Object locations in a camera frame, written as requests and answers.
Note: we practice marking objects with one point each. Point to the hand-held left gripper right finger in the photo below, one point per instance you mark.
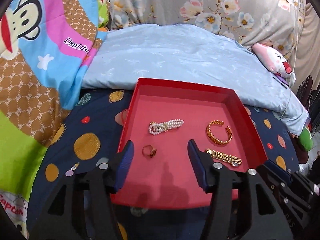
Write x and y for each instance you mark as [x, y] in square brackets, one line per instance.
[197, 166]

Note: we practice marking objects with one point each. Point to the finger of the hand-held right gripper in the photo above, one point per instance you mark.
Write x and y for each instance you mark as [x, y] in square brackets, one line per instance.
[275, 183]
[276, 168]

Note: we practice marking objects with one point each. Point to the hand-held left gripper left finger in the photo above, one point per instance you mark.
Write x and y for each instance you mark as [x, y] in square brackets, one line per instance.
[124, 166]

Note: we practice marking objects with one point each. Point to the red shallow box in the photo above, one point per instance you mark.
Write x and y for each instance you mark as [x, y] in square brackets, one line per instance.
[175, 130]

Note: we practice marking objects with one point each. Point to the green plush toy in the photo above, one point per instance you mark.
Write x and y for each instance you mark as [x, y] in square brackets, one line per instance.
[306, 138]

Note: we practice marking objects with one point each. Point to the navy planet print bedsheet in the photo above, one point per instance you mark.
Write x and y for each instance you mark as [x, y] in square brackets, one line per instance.
[82, 130]

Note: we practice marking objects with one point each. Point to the pink white plush toy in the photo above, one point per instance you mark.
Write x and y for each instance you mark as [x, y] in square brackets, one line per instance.
[273, 58]

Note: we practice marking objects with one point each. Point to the light blue pillow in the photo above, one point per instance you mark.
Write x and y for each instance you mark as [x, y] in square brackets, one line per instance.
[185, 55]

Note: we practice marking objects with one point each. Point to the beige curtain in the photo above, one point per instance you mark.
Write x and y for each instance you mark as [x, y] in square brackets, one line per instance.
[310, 42]

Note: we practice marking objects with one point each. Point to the cartoon monkey blanket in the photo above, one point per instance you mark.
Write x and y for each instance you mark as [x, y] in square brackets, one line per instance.
[37, 55]

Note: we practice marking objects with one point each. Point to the grey floral quilt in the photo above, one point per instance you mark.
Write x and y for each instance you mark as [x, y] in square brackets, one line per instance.
[200, 2]

